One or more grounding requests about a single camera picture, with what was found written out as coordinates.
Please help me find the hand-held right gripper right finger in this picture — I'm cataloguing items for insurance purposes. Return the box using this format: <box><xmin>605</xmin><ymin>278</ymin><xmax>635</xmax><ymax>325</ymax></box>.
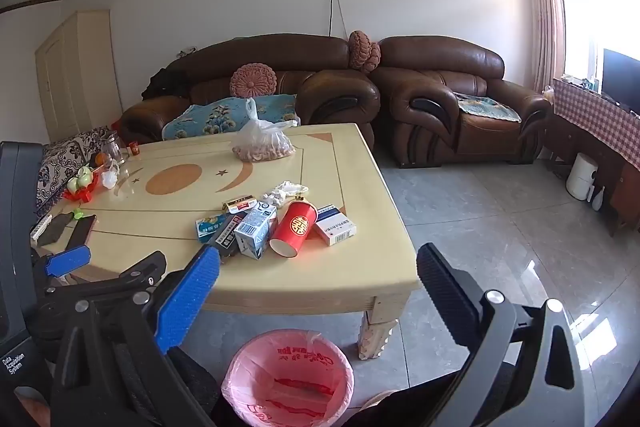
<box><xmin>416</xmin><ymin>243</ymin><xmax>588</xmax><ymax>427</ymax></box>

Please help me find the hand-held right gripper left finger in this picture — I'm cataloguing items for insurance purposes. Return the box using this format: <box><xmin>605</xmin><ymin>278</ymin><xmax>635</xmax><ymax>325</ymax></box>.
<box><xmin>50</xmin><ymin>244</ymin><xmax>222</xmax><ymax>427</ymax></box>

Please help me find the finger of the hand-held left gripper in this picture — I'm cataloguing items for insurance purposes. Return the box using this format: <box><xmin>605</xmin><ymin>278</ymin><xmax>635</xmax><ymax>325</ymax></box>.
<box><xmin>42</xmin><ymin>251</ymin><xmax>168</xmax><ymax>308</ymax></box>
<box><xmin>30</xmin><ymin>244</ymin><xmax>92</xmax><ymax>280</ymax></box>

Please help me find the yellow purple playing card box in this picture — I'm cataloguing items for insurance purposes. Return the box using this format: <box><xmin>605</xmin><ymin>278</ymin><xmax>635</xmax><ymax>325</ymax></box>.
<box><xmin>209</xmin><ymin>213</ymin><xmax>251</xmax><ymax>259</ymax></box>

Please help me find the white tissue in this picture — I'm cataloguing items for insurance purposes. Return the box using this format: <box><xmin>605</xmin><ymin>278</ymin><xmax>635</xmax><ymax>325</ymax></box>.
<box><xmin>262</xmin><ymin>180</ymin><xmax>308</xmax><ymax>208</ymax></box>

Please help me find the white remote control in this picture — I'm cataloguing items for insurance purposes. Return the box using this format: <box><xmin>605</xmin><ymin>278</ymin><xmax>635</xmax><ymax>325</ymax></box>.
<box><xmin>30</xmin><ymin>214</ymin><xmax>53</xmax><ymax>239</ymax></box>

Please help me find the black smartphone pink case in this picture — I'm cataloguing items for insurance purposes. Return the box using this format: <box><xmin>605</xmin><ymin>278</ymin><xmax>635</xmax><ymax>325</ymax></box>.
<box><xmin>66</xmin><ymin>214</ymin><xmax>98</xmax><ymax>248</ymax></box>

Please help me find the red tray with green apples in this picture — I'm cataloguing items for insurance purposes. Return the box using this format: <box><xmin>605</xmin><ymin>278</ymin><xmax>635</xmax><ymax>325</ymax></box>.
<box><xmin>62</xmin><ymin>167</ymin><xmax>98</xmax><ymax>202</ymax></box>

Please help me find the teal tissue pack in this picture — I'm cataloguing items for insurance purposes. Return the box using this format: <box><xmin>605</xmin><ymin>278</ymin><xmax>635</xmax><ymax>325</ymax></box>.
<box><xmin>195</xmin><ymin>213</ymin><xmax>236</xmax><ymax>244</ymax></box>

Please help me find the patterned dark white blanket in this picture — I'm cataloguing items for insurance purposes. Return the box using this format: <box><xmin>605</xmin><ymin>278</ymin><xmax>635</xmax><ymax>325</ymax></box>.
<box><xmin>35</xmin><ymin>127</ymin><xmax>111</xmax><ymax>212</ymax></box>

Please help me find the small white plastic bag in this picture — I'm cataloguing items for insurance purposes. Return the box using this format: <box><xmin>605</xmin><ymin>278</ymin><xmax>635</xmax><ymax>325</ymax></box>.
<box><xmin>101</xmin><ymin>159</ymin><xmax>121</xmax><ymax>188</ymax></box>

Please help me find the blue white milk carton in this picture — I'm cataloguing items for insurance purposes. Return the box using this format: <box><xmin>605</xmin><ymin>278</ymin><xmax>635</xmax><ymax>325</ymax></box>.
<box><xmin>234</xmin><ymin>203</ymin><xmax>277</xmax><ymax>260</ymax></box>

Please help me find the red white cigarette pack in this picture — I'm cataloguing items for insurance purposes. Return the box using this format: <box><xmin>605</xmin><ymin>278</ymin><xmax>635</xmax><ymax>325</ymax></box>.
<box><xmin>222</xmin><ymin>195</ymin><xmax>258</xmax><ymax>214</ymax></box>

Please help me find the cream wooden coffee table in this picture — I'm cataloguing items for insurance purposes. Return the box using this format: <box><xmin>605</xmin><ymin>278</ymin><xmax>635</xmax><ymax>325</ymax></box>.
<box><xmin>30</xmin><ymin>123</ymin><xmax>420</xmax><ymax>360</ymax></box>

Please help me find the glass jar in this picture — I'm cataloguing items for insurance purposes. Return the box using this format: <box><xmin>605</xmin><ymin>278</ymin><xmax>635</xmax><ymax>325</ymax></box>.
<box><xmin>102</xmin><ymin>131</ymin><xmax>126</xmax><ymax>165</ymax></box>

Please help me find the white blue flat box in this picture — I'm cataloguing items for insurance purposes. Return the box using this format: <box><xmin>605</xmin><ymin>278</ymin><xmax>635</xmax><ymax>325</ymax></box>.
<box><xmin>313</xmin><ymin>204</ymin><xmax>358</xmax><ymax>247</ymax></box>

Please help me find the red paper cup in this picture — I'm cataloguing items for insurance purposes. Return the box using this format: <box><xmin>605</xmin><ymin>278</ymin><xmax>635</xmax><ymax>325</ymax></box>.
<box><xmin>270</xmin><ymin>200</ymin><xmax>318</xmax><ymax>257</ymax></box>

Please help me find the cream door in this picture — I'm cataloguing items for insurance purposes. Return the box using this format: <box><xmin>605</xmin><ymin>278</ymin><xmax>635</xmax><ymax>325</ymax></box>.
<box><xmin>35</xmin><ymin>10</ymin><xmax>123</xmax><ymax>142</ymax></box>

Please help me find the plastic bag of peanuts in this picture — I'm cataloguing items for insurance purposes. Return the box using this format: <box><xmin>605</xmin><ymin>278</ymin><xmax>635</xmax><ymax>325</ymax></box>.
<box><xmin>231</xmin><ymin>98</ymin><xmax>299</xmax><ymax>162</ymax></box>

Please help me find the blue floral cushion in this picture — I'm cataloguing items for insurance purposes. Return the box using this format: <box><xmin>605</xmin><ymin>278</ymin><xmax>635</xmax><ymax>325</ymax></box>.
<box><xmin>162</xmin><ymin>93</ymin><xmax>301</xmax><ymax>141</ymax></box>

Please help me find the white round appliance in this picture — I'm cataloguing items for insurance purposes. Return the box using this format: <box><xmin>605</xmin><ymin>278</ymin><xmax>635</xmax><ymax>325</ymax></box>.
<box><xmin>566</xmin><ymin>153</ymin><xmax>599</xmax><ymax>201</ymax></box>

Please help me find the pale blue seat mat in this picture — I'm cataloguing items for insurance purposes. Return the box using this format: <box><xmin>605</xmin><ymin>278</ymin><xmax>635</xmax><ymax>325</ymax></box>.
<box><xmin>454</xmin><ymin>92</ymin><xmax>522</xmax><ymax>124</ymax></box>

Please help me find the black clothing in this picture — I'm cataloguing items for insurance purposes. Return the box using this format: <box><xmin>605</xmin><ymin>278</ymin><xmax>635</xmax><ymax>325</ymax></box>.
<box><xmin>141</xmin><ymin>68</ymin><xmax>191</xmax><ymax>102</ymax></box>

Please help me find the round pink cushion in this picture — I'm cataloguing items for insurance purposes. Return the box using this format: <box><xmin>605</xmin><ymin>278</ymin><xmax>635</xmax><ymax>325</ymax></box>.
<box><xmin>230</xmin><ymin>63</ymin><xmax>277</xmax><ymax>99</ymax></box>
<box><xmin>348</xmin><ymin>30</ymin><xmax>382</xmax><ymax>74</ymax></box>

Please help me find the red checkered tablecloth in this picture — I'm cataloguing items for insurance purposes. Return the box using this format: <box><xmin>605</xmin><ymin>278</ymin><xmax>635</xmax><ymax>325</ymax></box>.
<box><xmin>551</xmin><ymin>77</ymin><xmax>640</xmax><ymax>170</ymax></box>

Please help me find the brown leather armchair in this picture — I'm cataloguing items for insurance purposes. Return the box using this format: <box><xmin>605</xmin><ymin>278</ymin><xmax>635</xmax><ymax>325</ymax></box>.
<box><xmin>370</xmin><ymin>36</ymin><xmax>553</xmax><ymax>168</ymax></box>

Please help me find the brown leather sofa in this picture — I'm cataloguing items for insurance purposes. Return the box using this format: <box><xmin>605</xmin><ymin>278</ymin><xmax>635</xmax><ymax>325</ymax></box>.
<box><xmin>120</xmin><ymin>34</ymin><xmax>381</xmax><ymax>148</ymax></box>

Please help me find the black television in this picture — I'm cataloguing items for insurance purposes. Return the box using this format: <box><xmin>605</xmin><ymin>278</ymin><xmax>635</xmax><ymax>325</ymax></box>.
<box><xmin>601</xmin><ymin>48</ymin><xmax>640</xmax><ymax>115</ymax></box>

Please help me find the pink curtain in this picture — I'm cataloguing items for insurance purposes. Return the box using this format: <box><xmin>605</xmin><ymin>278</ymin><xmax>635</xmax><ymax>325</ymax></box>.
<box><xmin>525</xmin><ymin>0</ymin><xmax>566</xmax><ymax>95</ymax></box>

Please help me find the window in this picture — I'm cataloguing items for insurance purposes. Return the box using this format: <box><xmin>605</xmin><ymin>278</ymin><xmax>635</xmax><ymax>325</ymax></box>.
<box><xmin>552</xmin><ymin>0</ymin><xmax>640</xmax><ymax>82</ymax></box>

